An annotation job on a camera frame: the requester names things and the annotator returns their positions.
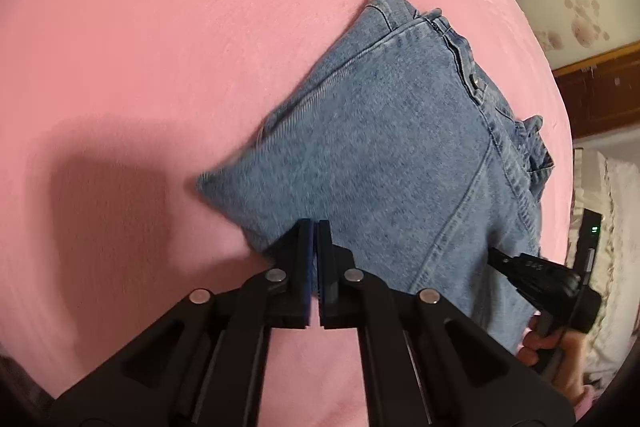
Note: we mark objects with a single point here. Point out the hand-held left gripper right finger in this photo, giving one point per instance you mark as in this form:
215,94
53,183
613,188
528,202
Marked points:
324,267

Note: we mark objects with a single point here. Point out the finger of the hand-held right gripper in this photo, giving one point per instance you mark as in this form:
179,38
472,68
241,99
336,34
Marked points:
507,266

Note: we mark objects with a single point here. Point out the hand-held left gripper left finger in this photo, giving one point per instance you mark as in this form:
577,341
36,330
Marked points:
304,267

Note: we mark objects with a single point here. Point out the blue denim jeans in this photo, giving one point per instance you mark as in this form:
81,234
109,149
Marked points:
400,167

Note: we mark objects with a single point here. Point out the person's right hand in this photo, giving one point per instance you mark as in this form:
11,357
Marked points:
567,359

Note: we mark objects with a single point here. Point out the white lace cloth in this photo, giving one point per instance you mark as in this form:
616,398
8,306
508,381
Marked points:
617,232

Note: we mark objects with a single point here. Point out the dark wooden furniture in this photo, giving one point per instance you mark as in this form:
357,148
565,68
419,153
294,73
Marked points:
600,92

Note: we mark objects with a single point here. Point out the pink blanket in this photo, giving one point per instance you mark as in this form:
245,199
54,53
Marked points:
150,82

